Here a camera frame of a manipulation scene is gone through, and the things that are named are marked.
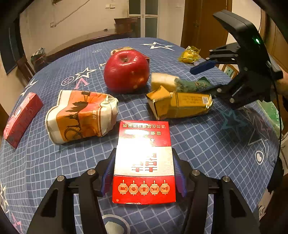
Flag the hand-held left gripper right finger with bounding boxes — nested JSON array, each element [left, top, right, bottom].
[[172, 148, 261, 234]]

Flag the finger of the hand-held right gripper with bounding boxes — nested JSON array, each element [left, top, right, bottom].
[[190, 43, 243, 76], [211, 72, 270, 111]]

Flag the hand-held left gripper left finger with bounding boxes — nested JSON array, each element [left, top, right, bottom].
[[26, 148, 117, 234]]

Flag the green scouring sponge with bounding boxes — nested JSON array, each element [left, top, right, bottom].
[[175, 76, 213, 93]]

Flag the round bin with green liner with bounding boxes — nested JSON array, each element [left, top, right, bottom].
[[256, 100, 283, 135]]

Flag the red cigarette box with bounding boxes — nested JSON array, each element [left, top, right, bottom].
[[112, 120, 177, 205]]

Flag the gold cardboard box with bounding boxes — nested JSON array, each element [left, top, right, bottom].
[[146, 85, 213, 121]]

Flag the orange white paper bag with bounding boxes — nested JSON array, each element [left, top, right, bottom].
[[45, 90, 119, 144]]

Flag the person's right forearm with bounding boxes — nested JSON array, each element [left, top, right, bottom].
[[273, 72, 288, 102]]

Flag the yellow plastic wrapper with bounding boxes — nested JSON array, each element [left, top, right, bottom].
[[178, 45, 202, 64]]

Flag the small wooden chair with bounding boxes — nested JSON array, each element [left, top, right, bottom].
[[222, 64, 239, 79]]

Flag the large wooden door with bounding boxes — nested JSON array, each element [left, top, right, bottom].
[[262, 13, 288, 75]]

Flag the blue star tablecloth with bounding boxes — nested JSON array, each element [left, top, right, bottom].
[[0, 37, 282, 234]]

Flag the glass double door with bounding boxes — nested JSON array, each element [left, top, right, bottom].
[[129, 0, 159, 38]]

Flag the red apple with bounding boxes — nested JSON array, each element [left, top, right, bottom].
[[103, 51, 150, 94]]

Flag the wooden dining chair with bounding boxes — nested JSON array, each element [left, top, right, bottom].
[[114, 17, 139, 37], [17, 55, 35, 78]]

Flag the brown rectangular box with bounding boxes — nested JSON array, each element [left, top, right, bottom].
[[110, 46, 151, 66]]

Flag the red box at left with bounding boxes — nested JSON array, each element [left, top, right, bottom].
[[3, 92, 44, 149]]

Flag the green bag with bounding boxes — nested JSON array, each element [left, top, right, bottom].
[[30, 47, 48, 68]]

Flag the dark window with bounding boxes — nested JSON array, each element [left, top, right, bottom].
[[0, 12, 25, 75]]

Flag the black cable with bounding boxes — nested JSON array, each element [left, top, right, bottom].
[[271, 80, 284, 162]]

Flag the wall rope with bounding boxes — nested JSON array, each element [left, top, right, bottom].
[[54, 0, 91, 26]]

